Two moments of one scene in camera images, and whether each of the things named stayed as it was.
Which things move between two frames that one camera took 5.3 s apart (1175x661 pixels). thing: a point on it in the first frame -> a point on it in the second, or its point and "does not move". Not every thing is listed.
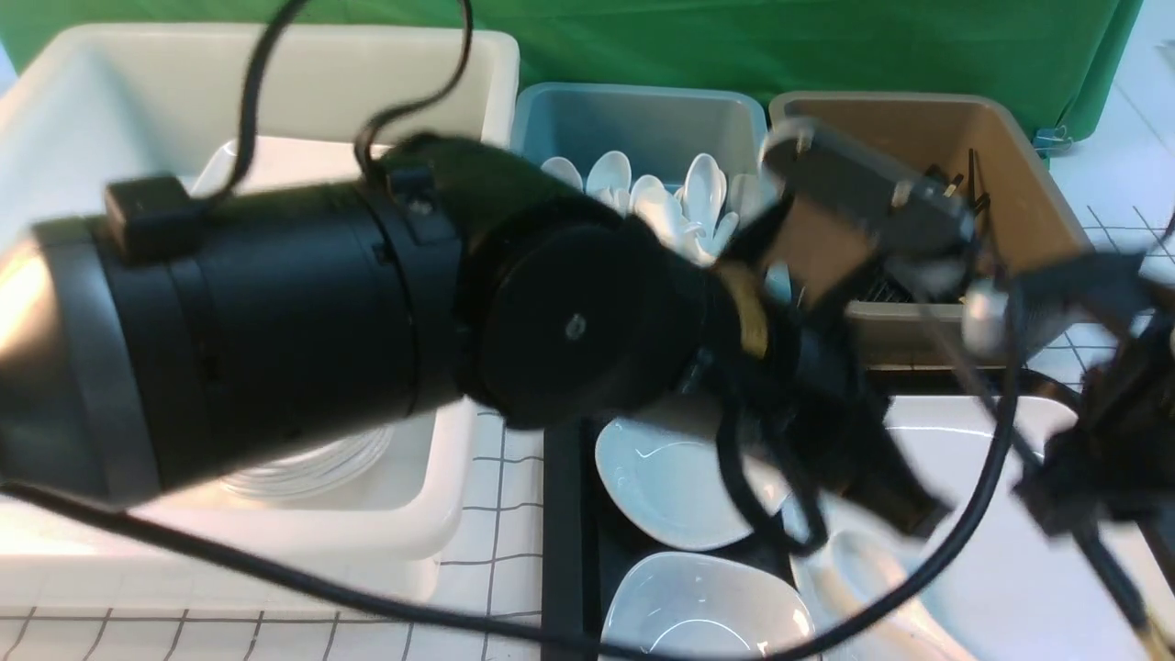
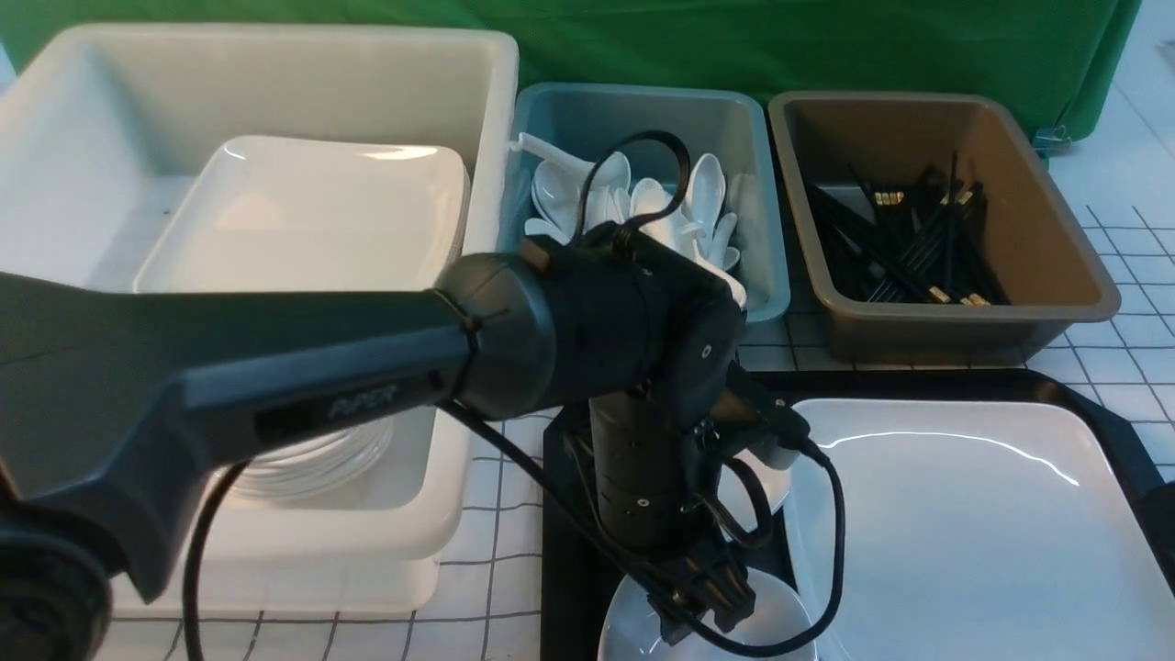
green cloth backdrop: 1062,62 does not move
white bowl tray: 703,603 does not move
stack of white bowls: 317,469 does not move
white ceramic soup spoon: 857,566 -> 555,163
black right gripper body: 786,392 -> 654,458
